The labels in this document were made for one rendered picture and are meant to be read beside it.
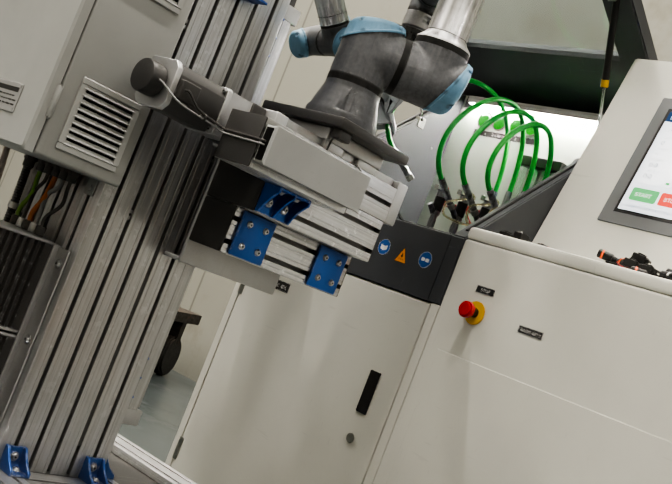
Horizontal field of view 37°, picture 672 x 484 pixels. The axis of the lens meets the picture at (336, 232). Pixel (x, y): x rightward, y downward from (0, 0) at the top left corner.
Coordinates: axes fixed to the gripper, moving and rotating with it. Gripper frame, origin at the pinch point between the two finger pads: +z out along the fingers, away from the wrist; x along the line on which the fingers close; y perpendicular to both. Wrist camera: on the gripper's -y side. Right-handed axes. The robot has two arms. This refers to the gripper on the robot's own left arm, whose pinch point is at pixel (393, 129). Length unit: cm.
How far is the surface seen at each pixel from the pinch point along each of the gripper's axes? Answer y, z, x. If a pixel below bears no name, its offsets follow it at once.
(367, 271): 28.1, 33.5, 17.2
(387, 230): 20.4, 26.6, 20.7
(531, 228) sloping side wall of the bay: -9, 40, 30
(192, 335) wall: 30, 1, -337
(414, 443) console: 40, 73, 36
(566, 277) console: 4, 54, 62
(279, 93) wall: -68, -108, -308
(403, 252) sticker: 20.8, 33.3, 25.8
